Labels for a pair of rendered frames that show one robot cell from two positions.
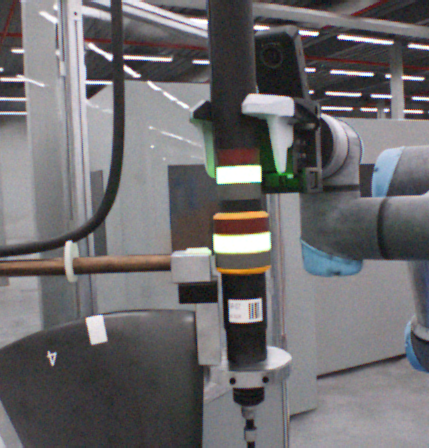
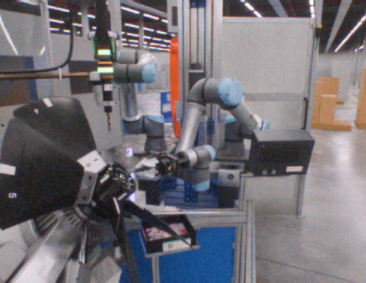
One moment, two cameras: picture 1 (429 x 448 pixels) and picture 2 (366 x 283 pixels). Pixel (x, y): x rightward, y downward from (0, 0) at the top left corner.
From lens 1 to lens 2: 0.53 m
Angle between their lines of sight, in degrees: 39
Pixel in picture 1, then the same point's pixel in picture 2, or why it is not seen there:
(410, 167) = (124, 57)
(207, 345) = (99, 96)
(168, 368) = (74, 112)
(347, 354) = not seen: hidden behind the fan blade
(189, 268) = (94, 76)
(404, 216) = (134, 69)
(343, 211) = (115, 68)
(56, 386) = (41, 119)
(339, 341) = not seen: hidden behind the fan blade
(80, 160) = not seen: outside the picture
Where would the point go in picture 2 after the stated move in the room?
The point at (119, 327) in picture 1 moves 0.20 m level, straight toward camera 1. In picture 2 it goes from (55, 101) to (87, 106)
